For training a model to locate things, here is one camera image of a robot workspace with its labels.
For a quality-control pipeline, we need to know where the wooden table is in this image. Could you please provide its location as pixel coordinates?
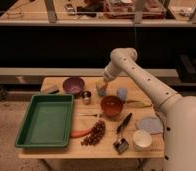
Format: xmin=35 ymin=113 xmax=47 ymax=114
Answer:
xmin=18 ymin=77 xmax=164 ymax=159

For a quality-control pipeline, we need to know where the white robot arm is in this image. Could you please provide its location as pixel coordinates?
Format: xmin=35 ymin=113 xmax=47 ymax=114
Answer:
xmin=103 ymin=48 xmax=196 ymax=171

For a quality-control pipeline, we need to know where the orange bowl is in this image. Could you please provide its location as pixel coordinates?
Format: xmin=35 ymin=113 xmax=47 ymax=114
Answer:
xmin=100 ymin=96 xmax=123 ymax=118

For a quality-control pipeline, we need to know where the metal binder clip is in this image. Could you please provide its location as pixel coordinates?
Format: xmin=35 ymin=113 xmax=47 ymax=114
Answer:
xmin=113 ymin=138 xmax=129 ymax=154

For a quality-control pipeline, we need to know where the white bowl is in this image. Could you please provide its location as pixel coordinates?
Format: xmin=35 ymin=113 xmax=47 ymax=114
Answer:
xmin=133 ymin=130 xmax=152 ymax=150

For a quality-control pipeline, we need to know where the dark red bowl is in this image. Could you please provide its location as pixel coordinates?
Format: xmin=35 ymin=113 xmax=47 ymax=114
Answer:
xmin=62 ymin=77 xmax=85 ymax=95

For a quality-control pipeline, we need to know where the small metal cup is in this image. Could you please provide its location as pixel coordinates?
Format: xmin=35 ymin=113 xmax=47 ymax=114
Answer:
xmin=81 ymin=91 xmax=91 ymax=105

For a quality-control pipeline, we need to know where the green plastic tray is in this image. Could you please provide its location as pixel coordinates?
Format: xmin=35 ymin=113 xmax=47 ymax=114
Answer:
xmin=15 ymin=94 xmax=74 ymax=148

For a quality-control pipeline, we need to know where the bunch of brown grapes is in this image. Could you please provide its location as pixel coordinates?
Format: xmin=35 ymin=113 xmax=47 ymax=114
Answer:
xmin=81 ymin=120 xmax=106 ymax=145

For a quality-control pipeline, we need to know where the orange carrot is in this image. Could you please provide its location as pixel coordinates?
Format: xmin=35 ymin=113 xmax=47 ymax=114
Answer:
xmin=70 ymin=128 xmax=92 ymax=138

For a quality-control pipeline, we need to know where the black handled tool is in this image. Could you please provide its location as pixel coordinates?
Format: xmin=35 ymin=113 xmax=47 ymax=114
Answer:
xmin=116 ymin=113 xmax=132 ymax=134

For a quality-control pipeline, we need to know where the blue plastic cup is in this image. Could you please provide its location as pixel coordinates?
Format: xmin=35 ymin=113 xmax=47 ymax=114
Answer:
xmin=96 ymin=87 xmax=107 ymax=97

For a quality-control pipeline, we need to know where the small blue object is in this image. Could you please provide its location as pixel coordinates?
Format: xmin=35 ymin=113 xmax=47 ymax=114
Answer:
xmin=116 ymin=87 xmax=127 ymax=102

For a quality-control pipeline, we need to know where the metal fork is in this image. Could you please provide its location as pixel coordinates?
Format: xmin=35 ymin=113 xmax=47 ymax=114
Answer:
xmin=79 ymin=114 xmax=102 ymax=118

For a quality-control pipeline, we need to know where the grey blue plate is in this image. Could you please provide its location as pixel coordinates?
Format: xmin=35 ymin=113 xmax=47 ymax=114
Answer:
xmin=136 ymin=117 xmax=164 ymax=134

